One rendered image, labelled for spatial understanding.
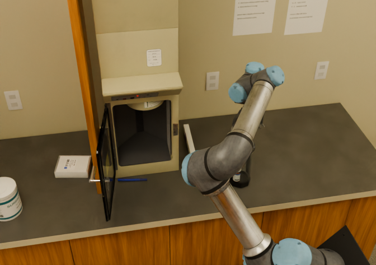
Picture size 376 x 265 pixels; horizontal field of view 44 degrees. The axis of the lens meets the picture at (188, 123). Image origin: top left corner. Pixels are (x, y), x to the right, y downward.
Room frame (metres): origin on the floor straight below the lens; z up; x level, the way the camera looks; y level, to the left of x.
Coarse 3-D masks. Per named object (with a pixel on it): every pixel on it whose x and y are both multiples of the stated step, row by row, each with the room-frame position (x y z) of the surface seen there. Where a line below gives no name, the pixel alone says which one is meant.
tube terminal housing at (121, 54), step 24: (120, 48) 1.64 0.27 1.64; (144, 48) 1.66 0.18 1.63; (168, 48) 1.68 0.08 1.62; (120, 72) 1.64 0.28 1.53; (144, 72) 1.66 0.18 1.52; (168, 72) 1.68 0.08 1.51; (168, 96) 1.68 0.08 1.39; (120, 168) 1.63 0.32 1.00; (144, 168) 1.65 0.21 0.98; (168, 168) 1.68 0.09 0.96
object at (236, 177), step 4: (252, 152) 1.58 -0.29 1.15; (248, 160) 1.58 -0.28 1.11; (244, 164) 1.57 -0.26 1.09; (248, 164) 1.58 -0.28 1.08; (244, 168) 1.57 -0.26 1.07; (248, 168) 1.58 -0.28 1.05; (240, 172) 1.57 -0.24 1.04; (244, 172) 1.57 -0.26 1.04; (248, 172) 1.59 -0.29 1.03; (232, 176) 1.59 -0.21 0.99; (236, 176) 1.58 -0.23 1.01; (240, 176) 1.57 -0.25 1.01; (244, 176) 1.57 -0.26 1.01; (248, 176) 1.59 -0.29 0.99; (236, 180) 1.58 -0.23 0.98; (240, 180) 1.57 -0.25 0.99; (244, 180) 1.57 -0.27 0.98
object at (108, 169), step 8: (104, 112) 1.55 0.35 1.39; (104, 136) 1.46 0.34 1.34; (104, 144) 1.44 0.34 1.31; (96, 152) 1.31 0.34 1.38; (104, 152) 1.42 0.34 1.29; (104, 160) 1.40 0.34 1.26; (112, 160) 1.58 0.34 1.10; (104, 168) 1.38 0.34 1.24; (112, 168) 1.56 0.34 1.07; (104, 176) 1.36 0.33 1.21; (112, 176) 1.53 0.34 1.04; (112, 184) 1.51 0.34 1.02; (104, 200) 1.30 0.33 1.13; (104, 208) 1.30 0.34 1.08
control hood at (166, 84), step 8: (176, 72) 1.68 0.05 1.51; (104, 80) 1.61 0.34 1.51; (112, 80) 1.61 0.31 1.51; (120, 80) 1.61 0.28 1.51; (128, 80) 1.61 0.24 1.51; (136, 80) 1.61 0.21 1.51; (144, 80) 1.61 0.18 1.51; (152, 80) 1.61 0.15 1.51; (160, 80) 1.61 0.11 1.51; (168, 80) 1.62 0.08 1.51; (176, 80) 1.62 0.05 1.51; (104, 88) 1.55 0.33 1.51; (112, 88) 1.55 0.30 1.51; (120, 88) 1.55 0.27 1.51; (128, 88) 1.56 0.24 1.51; (136, 88) 1.56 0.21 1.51; (144, 88) 1.56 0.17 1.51; (152, 88) 1.56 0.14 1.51; (160, 88) 1.56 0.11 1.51; (168, 88) 1.56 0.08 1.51; (176, 88) 1.57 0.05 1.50; (104, 96) 1.52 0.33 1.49; (112, 96) 1.54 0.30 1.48
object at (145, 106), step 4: (160, 100) 1.72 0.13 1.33; (128, 104) 1.70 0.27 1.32; (132, 104) 1.69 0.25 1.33; (136, 104) 1.68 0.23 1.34; (140, 104) 1.68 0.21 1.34; (144, 104) 1.68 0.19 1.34; (148, 104) 1.68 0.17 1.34; (152, 104) 1.69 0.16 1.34; (156, 104) 1.70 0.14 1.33; (160, 104) 1.71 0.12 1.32; (136, 108) 1.68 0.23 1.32; (140, 108) 1.67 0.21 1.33; (144, 108) 1.67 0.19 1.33; (148, 108) 1.67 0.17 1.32; (152, 108) 1.68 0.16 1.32
